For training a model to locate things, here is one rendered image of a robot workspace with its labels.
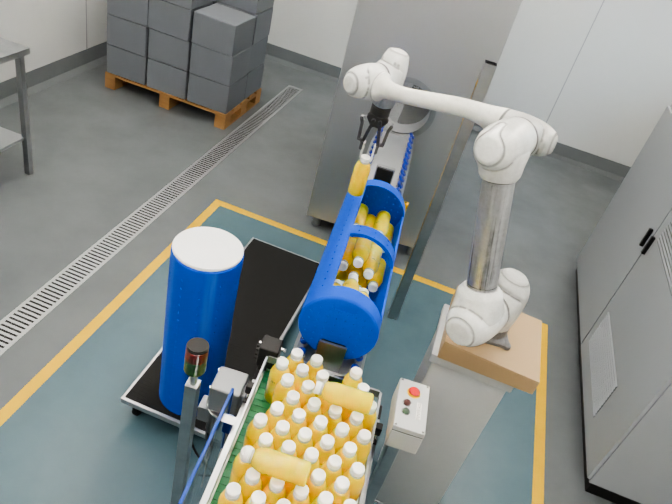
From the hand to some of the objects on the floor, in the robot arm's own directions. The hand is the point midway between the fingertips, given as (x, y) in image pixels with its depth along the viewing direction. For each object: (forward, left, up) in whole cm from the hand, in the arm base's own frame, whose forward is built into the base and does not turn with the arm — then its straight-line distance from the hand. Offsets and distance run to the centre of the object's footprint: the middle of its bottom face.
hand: (367, 151), depth 238 cm
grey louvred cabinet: (-206, -79, -137) cm, 260 cm away
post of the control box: (-37, +91, -144) cm, 174 cm away
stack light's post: (+29, +102, -147) cm, 182 cm away
